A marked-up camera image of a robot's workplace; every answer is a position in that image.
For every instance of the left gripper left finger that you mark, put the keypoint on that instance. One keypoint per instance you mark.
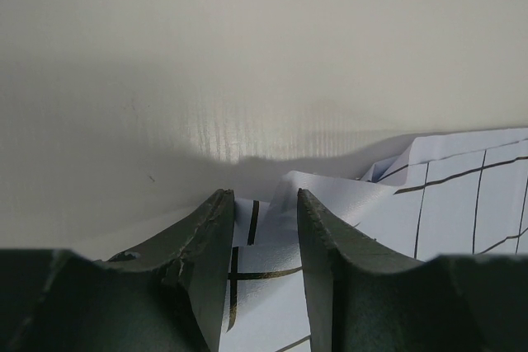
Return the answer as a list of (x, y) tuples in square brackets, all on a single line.
[(165, 294)]

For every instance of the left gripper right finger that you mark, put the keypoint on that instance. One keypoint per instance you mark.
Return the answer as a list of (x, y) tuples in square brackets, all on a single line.
[(363, 296)]

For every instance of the blue checkered cloth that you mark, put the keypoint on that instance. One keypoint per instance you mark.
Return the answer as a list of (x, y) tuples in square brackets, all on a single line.
[(462, 193)]

